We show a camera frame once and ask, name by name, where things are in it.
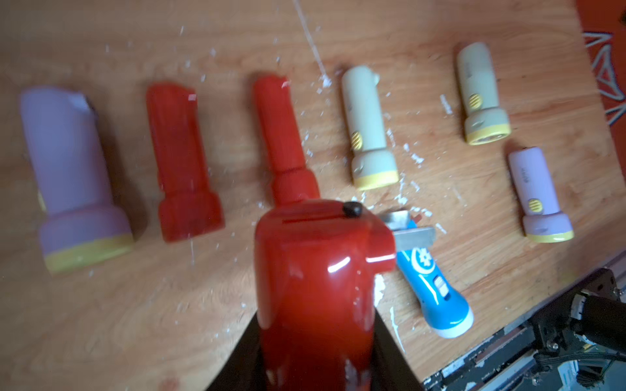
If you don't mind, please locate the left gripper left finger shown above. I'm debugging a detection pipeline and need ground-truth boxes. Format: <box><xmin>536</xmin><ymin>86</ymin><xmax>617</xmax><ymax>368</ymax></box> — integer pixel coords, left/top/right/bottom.
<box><xmin>205</xmin><ymin>314</ymin><xmax>267</xmax><ymax>391</ymax></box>

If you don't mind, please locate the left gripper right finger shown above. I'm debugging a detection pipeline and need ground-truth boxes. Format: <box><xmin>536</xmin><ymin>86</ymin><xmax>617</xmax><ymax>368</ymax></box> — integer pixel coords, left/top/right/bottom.
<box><xmin>370</xmin><ymin>311</ymin><xmax>423</xmax><ymax>391</ymax></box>

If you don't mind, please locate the blue flashlight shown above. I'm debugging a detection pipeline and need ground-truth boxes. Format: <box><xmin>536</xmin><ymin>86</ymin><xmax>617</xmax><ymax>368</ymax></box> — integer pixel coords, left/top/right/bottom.
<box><xmin>394</xmin><ymin>218</ymin><xmax>474</xmax><ymax>339</ymax></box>

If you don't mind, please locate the red flashlight front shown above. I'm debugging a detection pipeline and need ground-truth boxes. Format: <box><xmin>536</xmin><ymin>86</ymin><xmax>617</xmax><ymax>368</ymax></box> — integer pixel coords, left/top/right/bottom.
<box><xmin>254</xmin><ymin>200</ymin><xmax>397</xmax><ymax>390</ymax></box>

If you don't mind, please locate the red flashlight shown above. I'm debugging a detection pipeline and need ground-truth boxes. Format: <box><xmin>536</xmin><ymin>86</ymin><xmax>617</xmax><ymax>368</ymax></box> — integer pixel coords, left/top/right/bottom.
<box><xmin>254</xmin><ymin>200</ymin><xmax>397</xmax><ymax>390</ymax></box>
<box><xmin>253</xmin><ymin>74</ymin><xmax>320</xmax><ymax>207</ymax></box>
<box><xmin>146</xmin><ymin>82</ymin><xmax>225</xmax><ymax>243</ymax></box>

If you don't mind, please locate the green flashlight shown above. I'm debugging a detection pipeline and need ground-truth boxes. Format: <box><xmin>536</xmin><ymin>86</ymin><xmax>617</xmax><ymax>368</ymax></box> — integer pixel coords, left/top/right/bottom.
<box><xmin>342</xmin><ymin>65</ymin><xmax>399</xmax><ymax>192</ymax></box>
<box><xmin>456</xmin><ymin>42</ymin><xmax>511</xmax><ymax>146</ymax></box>

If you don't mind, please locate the purple flashlight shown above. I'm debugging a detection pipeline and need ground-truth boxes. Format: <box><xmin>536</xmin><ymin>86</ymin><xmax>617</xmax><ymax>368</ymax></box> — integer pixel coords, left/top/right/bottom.
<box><xmin>20</xmin><ymin>87</ymin><xmax>134</xmax><ymax>274</ymax></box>
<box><xmin>508</xmin><ymin>148</ymin><xmax>575</xmax><ymax>244</ymax></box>

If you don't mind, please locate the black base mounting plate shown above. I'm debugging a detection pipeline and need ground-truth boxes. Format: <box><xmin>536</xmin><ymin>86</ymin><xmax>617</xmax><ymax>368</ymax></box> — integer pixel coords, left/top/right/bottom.
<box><xmin>423</xmin><ymin>268</ymin><xmax>625</xmax><ymax>390</ymax></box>

